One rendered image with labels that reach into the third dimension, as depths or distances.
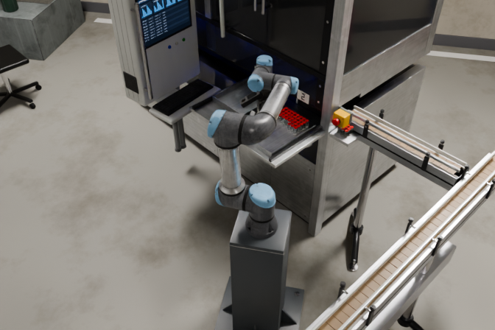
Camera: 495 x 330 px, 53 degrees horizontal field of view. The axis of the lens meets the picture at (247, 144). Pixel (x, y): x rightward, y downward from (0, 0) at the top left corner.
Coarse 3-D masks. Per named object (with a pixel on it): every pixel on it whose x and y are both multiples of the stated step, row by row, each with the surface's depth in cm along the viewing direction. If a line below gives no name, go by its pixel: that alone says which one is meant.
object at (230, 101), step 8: (232, 88) 299; (240, 88) 302; (248, 88) 302; (216, 96) 292; (224, 96) 296; (232, 96) 296; (240, 96) 296; (224, 104) 285; (232, 104) 290; (240, 104) 290; (256, 104) 290; (240, 112) 284; (248, 112) 279
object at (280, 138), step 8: (280, 128) 272; (312, 128) 268; (272, 136) 266; (280, 136) 266; (288, 136) 266; (296, 136) 266; (256, 144) 258; (264, 144) 261; (272, 144) 261; (280, 144) 261; (288, 144) 258; (264, 152) 255; (272, 152) 251
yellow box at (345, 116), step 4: (340, 108) 261; (344, 108) 261; (336, 112) 258; (340, 112) 258; (344, 112) 258; (348, 112) 258; (336, 116) 258; (340, 116) 256; (344, 116) 255; (348, 116) 257; (340, 120) 257; (344, 120) 255; (348, 120) 259; (340, 124) 258; (344, 124) 258
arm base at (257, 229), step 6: (246, 222) 227; (252, 222) 223; (258, 222) 220; (264, 222) 220; (270, 222) 222; (276, 222) 227; (246, 228) 227; (252, 228) 223; (258, 228) 222; (264, 228) 222; (270, 228) 224; (276, 228) 227; (252, 234) 225; (258, 234) 223; (264, 234) 223; (270, 234) 224
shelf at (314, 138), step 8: (208, 104) 290; (216, 104) 290; (288, 104) 290; (296, 104) 290; (200, 112) 284; (208, 112) 284; (296, 112) 284; (304, 112) 284; (208, 120) 278; (312, 120) 278; (320, 120) 278; (312, 136) 267; (320, 136) 269; (304, 144) 262; (256, 152) 257; (288, 152) 256; (296, 152) 258; (264, 160) 254; (280, 160) 252
